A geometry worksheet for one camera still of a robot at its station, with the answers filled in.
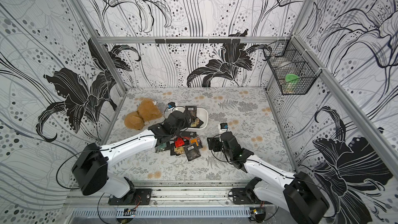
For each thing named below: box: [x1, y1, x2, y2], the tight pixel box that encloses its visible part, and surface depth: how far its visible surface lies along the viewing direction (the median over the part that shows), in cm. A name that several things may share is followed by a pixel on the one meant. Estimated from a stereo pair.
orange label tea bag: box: [189, 135, 203, 148], surface depth 92 cm
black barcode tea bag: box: [185, 105, 197, 119], surface depth 101 cm
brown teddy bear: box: [124, 98, 162, 131], surface depth 97 cm
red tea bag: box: [174, 137, 186, 148], surface depth 90 cm
